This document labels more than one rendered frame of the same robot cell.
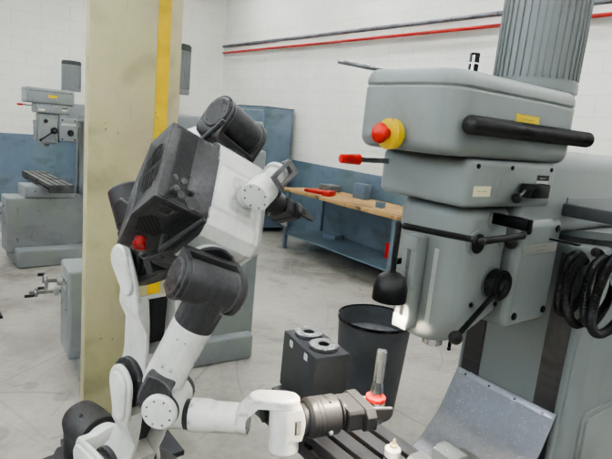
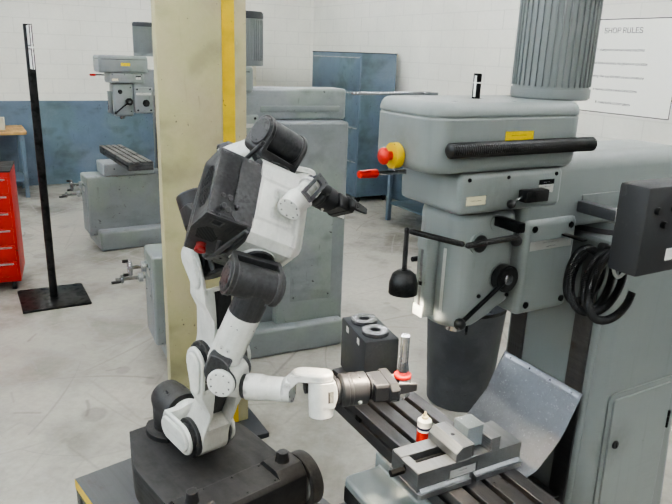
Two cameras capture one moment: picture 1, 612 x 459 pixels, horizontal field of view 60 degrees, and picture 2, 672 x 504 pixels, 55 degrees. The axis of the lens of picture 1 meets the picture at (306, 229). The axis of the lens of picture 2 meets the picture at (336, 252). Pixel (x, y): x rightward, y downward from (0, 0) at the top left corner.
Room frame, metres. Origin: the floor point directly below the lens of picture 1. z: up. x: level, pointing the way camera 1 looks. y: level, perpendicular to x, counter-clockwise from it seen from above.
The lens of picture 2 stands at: (-0.46, -0.24, 1.98)
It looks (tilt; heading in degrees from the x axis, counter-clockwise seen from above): 17 degrees down; 8
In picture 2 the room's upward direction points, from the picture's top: 2 degrees clockwise
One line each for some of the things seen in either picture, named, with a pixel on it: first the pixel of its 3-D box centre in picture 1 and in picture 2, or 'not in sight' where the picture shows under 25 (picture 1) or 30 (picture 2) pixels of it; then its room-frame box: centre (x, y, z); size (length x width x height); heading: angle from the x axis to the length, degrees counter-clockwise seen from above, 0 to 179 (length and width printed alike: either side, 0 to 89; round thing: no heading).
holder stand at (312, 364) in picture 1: (312, 367); (368, 350); (1.57, -0.07, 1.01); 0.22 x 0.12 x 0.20; 29
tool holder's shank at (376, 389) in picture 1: (379, 372); (404, 354); (1.14, -0.20, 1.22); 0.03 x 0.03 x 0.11
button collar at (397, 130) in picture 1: (390, 134); (394, 155); (1.06, -0.15, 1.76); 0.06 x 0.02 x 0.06; 38
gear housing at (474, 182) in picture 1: (468, 177); (480, 182); (1.23, -0.36, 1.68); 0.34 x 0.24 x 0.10; 128
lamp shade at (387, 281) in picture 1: (391, 285); (403, 281); (1.07, -0.19, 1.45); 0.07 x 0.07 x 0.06
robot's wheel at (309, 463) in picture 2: not in sight; (302, 478); (1.53, 0.15, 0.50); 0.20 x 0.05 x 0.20; 49
